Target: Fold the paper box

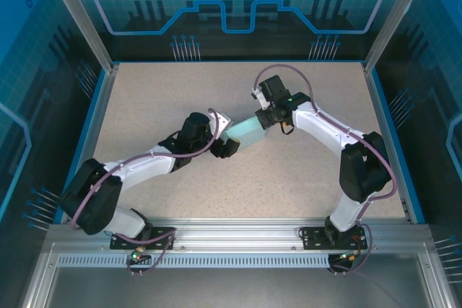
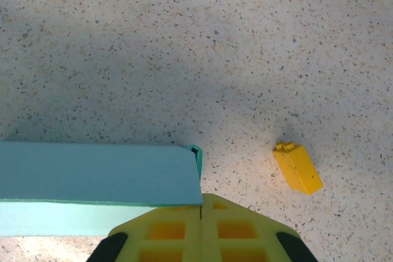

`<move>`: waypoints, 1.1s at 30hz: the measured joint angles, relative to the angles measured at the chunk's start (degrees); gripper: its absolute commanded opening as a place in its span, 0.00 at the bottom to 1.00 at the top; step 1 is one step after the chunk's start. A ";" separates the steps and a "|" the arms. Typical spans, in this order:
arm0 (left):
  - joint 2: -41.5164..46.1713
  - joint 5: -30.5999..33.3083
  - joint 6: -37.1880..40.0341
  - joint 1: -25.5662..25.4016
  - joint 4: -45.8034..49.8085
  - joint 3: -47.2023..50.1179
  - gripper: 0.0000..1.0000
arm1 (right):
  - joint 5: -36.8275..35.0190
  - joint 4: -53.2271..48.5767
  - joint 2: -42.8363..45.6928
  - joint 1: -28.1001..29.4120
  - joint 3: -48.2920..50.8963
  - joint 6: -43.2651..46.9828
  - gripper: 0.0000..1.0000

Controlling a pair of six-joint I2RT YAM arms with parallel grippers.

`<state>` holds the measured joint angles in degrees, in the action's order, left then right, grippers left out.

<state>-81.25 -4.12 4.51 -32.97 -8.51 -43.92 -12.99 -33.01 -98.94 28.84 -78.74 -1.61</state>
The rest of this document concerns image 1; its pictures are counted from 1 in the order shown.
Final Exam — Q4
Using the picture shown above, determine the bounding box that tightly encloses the blue table edge strip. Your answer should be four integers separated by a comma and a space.
370, 68, 427, 224
53, 69, 109, 224

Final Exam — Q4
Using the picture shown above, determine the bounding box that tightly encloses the aluminium side rail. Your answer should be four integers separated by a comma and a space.
59, 64, 119, 224
362, 62, 413, 223

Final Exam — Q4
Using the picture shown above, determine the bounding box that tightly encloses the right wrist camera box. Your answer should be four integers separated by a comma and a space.
250, 86, 271, 110

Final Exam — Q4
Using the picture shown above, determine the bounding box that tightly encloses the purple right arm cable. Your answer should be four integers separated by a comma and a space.
254, 64, 396, 276

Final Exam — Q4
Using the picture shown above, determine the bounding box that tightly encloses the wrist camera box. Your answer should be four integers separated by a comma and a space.
209, 107, 234, 133
250, 86, 271, 110

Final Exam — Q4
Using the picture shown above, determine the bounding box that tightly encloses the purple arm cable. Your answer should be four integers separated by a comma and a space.
254, 64, 396, 276
70, 107, 219, 276

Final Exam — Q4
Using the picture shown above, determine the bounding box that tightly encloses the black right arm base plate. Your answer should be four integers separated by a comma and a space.
301, 226, 366, 251

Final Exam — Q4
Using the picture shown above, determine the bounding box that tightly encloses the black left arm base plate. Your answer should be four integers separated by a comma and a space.
110, 226, 178, 251

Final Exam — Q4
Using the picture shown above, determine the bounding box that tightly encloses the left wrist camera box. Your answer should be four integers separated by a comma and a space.
209, 107, 234, 133

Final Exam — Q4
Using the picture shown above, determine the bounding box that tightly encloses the aluminium corner post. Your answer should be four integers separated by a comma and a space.
362, 0, 424, 74
40, 0, 121, 74

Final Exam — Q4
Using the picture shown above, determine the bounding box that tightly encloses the grey metal lower frame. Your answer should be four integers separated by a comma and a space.
21, 242, 462, 308

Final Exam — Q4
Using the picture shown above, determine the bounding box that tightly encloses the aluminium frame beam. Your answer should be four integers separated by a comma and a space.
45, 218, 432, 255

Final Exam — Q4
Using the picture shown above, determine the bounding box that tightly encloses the slotted grey cable duct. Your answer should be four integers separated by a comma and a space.
56, 253, 333, 269

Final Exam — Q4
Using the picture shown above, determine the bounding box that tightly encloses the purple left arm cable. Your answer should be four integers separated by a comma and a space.
70, 107, 219, 276

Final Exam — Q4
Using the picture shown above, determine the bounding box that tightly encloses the small green-lit circuit board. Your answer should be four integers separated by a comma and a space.
328, 250, 362, 269
126, 245, 152, 266

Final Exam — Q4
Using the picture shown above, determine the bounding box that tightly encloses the light blue paper box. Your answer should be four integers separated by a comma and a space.
220, 115, 267, 151

